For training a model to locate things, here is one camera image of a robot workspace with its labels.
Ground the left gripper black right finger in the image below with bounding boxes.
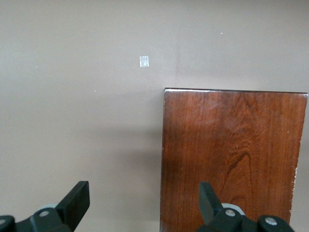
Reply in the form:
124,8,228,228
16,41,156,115
197,181,294,232

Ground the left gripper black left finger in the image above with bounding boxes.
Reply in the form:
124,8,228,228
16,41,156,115
0,180,91,232

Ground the dark brown wooden box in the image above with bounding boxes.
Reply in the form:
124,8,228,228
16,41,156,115
159,87,309,232

